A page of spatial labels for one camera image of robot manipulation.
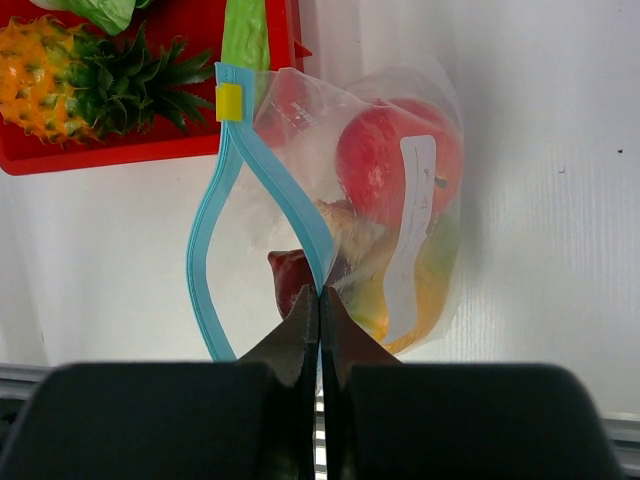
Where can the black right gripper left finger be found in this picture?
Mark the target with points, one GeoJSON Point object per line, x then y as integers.
{"type": "Point", "coordinates": [252, 418]}

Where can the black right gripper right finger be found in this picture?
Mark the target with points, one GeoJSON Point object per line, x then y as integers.
{"type": "Point", "coordinates": [385, 419]}

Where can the dark red onion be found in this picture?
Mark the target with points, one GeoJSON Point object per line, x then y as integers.
{"type": "Point", "coordinates": [291, 272]}

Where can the yellow orange mango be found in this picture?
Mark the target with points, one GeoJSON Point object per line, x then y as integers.
{"type": "Point", "coordinates": [363, 297]}

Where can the garlic bulb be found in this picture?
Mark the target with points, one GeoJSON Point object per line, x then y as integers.
{"type": "Point", "coordinates": [354, 236]}

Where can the clear zip top bag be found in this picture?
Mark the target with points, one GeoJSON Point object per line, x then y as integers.
{"type": "Point", "coordinates": [277, 152]}

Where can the red tomato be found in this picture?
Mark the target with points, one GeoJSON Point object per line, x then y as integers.
{"type": "Point", "coordinates": [369, 163]}

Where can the green cucumber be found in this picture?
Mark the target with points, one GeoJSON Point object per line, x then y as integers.
{"type": "Point", "coordinates": [245, 35]}

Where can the small pineapple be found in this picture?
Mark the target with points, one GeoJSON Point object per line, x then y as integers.
{"type": "Point", "coordinates": [67, 85]}

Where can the red plastic tray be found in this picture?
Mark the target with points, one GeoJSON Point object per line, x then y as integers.
{"type": "Point", "coordinates": [201, 24]}

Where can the green lettuce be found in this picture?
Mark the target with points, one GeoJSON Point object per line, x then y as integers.
{"type": "Point", "coordinates": [112, 16]}

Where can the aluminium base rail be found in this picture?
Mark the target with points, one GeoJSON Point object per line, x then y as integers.
{"type": "Point", "coordinates": [19, 382]}

